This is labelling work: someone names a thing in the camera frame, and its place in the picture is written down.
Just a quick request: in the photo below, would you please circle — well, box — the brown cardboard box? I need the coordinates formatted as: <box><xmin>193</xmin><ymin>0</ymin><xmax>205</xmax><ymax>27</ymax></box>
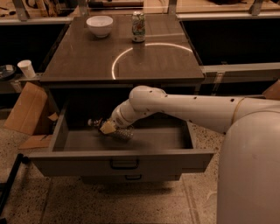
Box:
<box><xmin>4</xmin><ymin>82</ymin><xmax>58</xmax><ymax>136</ymax></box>

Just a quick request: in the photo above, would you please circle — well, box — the black metal stand leg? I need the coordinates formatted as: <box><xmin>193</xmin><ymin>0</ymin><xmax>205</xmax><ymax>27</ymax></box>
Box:
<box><xmin>0</xmin><ymin>153</ymin><xmax>29</xmax><ymax>224</ymax></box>

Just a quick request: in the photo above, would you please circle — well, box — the green white soda can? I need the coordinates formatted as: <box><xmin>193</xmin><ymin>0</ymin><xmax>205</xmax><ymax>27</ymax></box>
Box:
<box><xmin>131</xmin><ymin>11</ymin><xmax>145</xmax><ymax>43</ymax></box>

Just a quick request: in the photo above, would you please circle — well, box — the grey drawer cabinet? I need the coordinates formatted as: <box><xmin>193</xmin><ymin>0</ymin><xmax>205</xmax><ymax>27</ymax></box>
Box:
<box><xmin>39</xmin><ymin>15</ymin><xmax>206</xmax><ymax>117</ymax></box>

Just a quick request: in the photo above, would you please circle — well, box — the open grey top drawer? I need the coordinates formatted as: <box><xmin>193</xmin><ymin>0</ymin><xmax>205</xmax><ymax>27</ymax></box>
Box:
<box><xmin>30</xmin><ymin>100</ymin><xmax>214</xmax><ymax>179</ymax></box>

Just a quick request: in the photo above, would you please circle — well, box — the clear plastic water bottle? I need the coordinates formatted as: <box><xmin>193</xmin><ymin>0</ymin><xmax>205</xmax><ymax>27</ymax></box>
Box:
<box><xmin>87</xmin><ymin>118</ymin><xmax>134</xmax><ymax>141</ymax></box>

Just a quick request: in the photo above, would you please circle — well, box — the flat cardboard piece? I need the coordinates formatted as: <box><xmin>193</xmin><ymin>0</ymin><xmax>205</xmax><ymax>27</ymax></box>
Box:
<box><xmin>18</xmin><ymin>135</ymin><xmax>52</xmax><ymax>150</ymax></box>

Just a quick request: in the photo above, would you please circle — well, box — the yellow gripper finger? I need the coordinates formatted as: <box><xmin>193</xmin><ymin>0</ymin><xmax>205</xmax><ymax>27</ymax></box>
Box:
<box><xmin>100</xmin><ymin>120</ymin><xmax>116</xmax><ymax>135</ymax></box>

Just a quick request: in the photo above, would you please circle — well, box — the black round dish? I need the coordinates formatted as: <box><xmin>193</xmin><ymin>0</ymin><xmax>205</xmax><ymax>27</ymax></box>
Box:
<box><xmin>0</xmin><ymin>65</ymin><xmax>17</xmax><ymax>81</ymax></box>

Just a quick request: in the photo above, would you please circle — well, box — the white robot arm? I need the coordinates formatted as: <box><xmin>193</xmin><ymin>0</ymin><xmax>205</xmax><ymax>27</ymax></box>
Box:
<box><xmin>101</xmin><ymin>86</ymin><xmax>280</xmax><ymax>224</ymax></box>

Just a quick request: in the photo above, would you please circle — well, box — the white ceramic bowl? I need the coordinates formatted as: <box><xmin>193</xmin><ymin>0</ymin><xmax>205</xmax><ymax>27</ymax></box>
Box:
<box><xmin>86</xmin><ymin>16</ymin><xmax>114</xmax><ymax>38</ymax></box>

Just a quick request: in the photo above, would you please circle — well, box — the white paper cup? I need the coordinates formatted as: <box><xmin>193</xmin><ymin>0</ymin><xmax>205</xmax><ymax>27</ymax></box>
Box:
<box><xmin>17</xmin><ymin>59</ymin><xmax>36</xmax><ymax>78</ymax></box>

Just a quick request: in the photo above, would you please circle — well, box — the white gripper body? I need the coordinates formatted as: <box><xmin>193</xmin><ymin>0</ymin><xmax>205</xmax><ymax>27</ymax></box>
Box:
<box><xmin>110</xmin><ymin>104</ymin><xmax>134</xmax><ymax>128</ymax></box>

